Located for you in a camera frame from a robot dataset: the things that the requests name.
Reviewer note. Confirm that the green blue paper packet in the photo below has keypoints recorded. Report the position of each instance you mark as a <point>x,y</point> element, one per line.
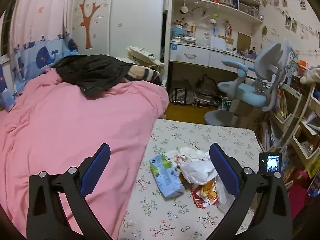
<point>165,177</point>

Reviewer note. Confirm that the white plastic bag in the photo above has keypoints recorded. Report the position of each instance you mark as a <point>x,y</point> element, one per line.
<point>197,170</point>

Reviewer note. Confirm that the white tissue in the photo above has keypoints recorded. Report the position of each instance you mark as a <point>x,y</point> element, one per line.
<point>192,152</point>

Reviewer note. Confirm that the stack of newspapers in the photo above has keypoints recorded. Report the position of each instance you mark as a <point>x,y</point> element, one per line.
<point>207,95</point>

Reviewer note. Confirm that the brown cork board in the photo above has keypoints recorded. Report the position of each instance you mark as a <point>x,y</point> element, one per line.
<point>243,42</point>

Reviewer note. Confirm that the clear plastic wrapper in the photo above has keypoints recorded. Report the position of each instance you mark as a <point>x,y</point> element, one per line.
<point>223,197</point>

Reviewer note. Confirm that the black jacket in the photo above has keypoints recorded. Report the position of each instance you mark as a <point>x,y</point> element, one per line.
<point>95,72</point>

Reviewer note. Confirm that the white wall shelf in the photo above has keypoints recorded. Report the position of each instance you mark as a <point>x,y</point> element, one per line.
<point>212,3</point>

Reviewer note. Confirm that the striped beige cloth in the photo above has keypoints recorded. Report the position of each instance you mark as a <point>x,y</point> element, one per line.
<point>145,73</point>

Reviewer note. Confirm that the clear bag with black trim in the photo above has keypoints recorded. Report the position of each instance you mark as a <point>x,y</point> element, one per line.
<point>181,96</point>

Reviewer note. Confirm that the pink whale print curtain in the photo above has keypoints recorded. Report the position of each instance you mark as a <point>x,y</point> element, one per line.
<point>45,55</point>

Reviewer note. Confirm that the blue grey desk chair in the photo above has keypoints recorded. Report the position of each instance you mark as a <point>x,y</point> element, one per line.
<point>250,95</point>

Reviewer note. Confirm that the white round hanging ornament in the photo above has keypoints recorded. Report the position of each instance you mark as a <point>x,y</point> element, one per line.
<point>184,9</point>

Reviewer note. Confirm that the pink blanket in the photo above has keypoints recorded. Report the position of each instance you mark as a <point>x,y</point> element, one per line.
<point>62,130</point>

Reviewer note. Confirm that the beige cloth bag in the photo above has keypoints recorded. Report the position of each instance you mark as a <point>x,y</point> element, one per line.
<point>142,55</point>

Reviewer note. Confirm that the red snack wrapper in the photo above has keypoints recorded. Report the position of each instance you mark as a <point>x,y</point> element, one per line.
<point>205,195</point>

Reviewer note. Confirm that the white book rack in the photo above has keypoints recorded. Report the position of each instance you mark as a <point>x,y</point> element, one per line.
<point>303,147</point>
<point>285,120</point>

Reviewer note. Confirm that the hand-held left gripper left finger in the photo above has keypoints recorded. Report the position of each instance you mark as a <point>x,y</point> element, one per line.
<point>96,167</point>

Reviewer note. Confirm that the red cloth bag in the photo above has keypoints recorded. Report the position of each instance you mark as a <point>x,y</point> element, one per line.
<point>298,195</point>

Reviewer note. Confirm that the white desk with drawers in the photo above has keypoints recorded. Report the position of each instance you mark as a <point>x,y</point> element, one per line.
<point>190,55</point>

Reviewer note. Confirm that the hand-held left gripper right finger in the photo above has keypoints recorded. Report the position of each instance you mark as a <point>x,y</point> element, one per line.
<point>223,167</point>

